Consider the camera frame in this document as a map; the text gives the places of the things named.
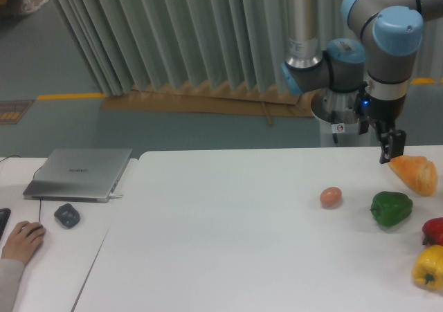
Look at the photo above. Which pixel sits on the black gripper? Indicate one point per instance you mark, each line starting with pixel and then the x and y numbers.
pixel 382 104

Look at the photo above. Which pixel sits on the yellow bell pepper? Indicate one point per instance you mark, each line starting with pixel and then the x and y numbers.
pixel 427 271

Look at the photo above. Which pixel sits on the black computer mouse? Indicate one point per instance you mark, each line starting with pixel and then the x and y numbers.
pixel 35 230

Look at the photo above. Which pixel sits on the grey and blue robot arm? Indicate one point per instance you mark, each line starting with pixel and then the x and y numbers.
pixel 374 67

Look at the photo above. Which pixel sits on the grey sleeved forearm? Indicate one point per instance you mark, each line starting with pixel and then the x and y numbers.
pixel 11 273

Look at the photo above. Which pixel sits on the green bell pepper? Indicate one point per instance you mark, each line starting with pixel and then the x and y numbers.
pixel 390 208

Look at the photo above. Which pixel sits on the red bell pepper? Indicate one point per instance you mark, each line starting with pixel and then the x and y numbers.
pixel 432 231

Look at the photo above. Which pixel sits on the person's bare hand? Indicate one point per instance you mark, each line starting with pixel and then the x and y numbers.
pixel 18 247

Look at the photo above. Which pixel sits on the orange bread loaf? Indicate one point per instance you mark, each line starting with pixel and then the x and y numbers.
pixel 416 172

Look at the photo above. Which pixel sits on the brown egg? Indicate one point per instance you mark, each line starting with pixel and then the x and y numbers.
pixel 330 197

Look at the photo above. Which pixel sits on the brown cardboard sheet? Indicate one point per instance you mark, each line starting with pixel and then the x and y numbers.
pixel 223 99

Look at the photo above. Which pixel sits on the pale green folding curtain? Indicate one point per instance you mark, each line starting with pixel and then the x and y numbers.
pixel 141 42

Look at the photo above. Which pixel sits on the silver closed laptop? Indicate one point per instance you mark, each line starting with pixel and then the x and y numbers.
pixel 79 175

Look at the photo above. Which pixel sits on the small black controller device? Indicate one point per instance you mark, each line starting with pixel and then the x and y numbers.
pixel 67 215

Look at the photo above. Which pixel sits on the black keyboard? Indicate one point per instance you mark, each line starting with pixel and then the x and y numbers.
pixel 4 217

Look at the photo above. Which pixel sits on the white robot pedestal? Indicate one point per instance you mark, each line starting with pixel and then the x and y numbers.
pixel 337 122

